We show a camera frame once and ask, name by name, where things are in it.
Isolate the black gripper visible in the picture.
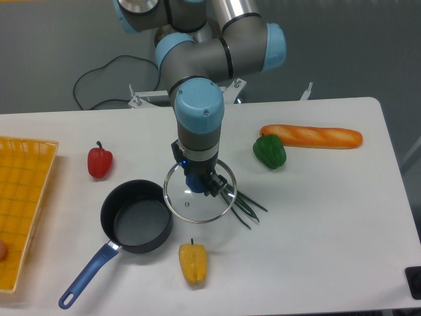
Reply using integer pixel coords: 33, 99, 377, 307
171, 140, 228, 197

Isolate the glass lid blue knob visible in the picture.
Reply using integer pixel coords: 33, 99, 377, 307
163, 160, 237, 224

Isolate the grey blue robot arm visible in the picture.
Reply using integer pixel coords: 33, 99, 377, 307
114, 1, 287, 196

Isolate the green spring onion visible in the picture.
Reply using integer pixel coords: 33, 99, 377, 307
220, 184, 268, 230

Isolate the green bell pepper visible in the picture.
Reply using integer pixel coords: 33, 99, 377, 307
253, 134, 287, 170

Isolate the yellow bell pepper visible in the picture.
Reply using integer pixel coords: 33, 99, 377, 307
178, 238, 207, 286

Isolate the red bell pepper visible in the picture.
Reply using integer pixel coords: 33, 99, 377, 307
87, 141, 113, 179

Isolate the orange baguette bread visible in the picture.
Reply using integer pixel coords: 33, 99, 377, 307
260, 124, 363, 149

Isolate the yellow woven basket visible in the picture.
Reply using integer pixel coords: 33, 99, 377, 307
1, 136, 59, 294

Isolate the brown egg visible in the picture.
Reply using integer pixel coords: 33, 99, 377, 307
0, 240, 8, 261

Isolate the black object table corner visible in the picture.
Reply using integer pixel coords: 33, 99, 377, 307
405, 266, 421, 300

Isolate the black saucepan blue handle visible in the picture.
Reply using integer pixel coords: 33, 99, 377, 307
58, 180, 173, 309

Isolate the black cable on floor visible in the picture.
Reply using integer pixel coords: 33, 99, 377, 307
72, 55, 161, 111

